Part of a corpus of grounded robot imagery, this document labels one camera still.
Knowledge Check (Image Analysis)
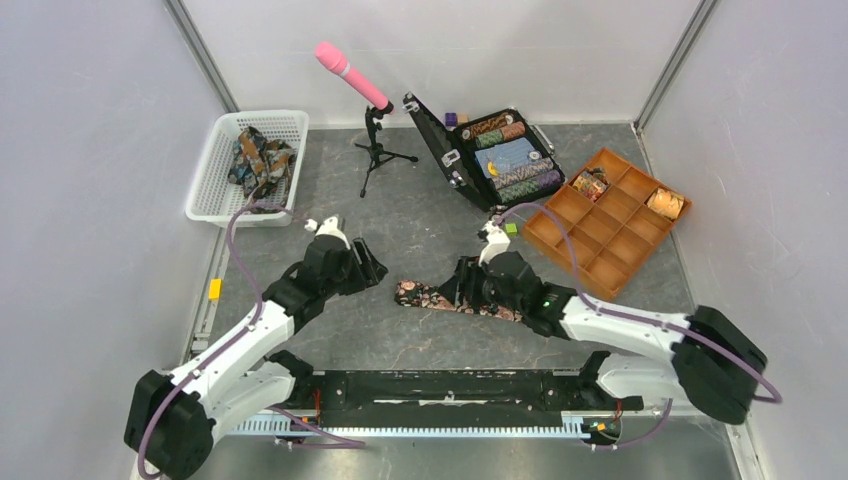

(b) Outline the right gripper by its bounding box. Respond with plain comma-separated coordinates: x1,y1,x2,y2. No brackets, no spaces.
436,256,525,316

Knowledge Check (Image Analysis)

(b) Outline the black floral tie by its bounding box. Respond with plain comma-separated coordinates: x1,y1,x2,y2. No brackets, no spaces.
394,280,523,323

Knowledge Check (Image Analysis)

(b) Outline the orange compartment tray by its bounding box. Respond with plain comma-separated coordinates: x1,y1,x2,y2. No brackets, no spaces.
521,148,692,301

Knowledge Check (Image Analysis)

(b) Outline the white plastic basket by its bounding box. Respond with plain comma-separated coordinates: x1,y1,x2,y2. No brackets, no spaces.
184,109,310,228

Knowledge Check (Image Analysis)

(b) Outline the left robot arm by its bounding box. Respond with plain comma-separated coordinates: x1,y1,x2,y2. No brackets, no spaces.
124,234,388,479

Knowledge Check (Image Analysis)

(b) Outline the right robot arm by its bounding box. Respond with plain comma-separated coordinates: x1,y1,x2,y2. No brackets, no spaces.
438,251,768,425

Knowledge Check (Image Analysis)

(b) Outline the loose poker chip stack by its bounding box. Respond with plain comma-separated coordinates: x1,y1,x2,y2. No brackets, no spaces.
489,205,508,223

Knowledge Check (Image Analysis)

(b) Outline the black tripod stand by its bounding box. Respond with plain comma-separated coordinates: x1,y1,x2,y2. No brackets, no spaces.
354,103,419,198

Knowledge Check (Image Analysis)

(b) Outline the black poker chip case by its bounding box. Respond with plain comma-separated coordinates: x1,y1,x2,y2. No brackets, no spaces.
403,92,565,211

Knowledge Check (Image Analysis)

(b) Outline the rolled dark patterned tie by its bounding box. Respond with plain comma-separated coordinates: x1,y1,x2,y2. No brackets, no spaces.
571,167,610,202

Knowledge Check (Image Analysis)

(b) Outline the dark blue patterned tie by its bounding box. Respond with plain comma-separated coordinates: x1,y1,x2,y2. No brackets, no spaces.
228,126,297,205

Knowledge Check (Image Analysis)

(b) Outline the yellow block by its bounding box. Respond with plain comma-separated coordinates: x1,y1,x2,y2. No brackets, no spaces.
207,278,223,301

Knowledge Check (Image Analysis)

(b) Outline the rolled tan patterned tie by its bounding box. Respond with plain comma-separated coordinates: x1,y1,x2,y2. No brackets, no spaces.
646,187,686,221

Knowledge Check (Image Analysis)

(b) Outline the pink microphone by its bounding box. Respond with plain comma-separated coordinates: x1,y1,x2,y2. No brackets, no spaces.
314,42,394,114

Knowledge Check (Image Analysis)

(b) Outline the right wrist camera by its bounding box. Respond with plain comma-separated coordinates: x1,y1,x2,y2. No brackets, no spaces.
478,220,511,266

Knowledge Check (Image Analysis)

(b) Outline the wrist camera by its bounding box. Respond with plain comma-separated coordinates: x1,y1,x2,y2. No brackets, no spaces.
304,215,350,249
478,220,511,266

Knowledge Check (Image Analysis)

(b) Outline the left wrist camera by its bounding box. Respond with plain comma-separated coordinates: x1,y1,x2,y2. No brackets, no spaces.
304,215,350,249

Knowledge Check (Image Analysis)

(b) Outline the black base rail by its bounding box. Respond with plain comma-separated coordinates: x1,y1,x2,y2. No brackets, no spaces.
282,370,644,428

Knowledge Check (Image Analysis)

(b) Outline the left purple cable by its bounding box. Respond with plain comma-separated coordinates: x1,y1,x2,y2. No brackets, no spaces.
136,203,367,480

